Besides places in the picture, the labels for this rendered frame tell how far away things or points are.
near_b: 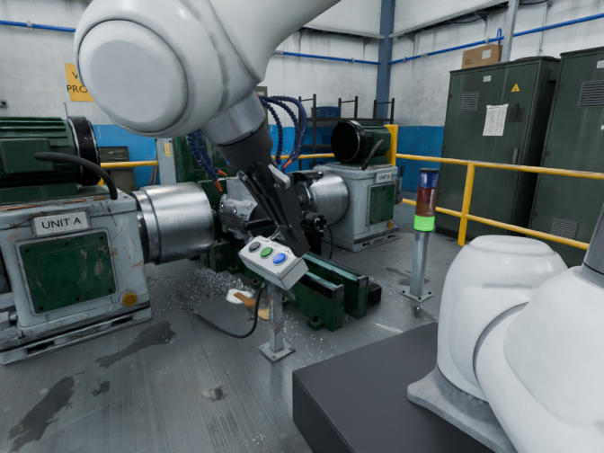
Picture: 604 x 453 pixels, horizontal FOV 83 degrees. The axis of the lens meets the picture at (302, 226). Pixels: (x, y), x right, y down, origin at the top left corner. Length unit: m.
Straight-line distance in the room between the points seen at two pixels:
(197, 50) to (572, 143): 3.75
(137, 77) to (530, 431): 0.42
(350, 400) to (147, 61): 0.54
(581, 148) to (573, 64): 0.72
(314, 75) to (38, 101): 4.54
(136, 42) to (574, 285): 0.38
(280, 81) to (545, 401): 6.78
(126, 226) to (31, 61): 5.44
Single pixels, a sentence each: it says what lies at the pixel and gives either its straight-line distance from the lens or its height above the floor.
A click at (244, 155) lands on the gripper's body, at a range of 0.48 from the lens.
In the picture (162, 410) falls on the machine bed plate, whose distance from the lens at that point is 0.82.
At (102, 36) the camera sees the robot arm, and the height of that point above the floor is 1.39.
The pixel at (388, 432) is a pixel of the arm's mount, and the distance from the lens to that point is 0.59.
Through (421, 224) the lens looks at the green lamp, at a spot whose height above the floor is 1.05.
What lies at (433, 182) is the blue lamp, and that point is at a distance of 1.09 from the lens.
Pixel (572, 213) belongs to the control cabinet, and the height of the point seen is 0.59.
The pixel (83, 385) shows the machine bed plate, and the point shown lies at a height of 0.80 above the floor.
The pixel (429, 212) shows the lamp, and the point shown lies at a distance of 1.10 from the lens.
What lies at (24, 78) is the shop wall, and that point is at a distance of 6.35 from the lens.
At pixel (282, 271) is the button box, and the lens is 0.71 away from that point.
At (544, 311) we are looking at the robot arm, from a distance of 0.39.
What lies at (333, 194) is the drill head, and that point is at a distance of 1.40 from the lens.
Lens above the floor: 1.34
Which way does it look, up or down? 16 degrees down
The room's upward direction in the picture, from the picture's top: straight up
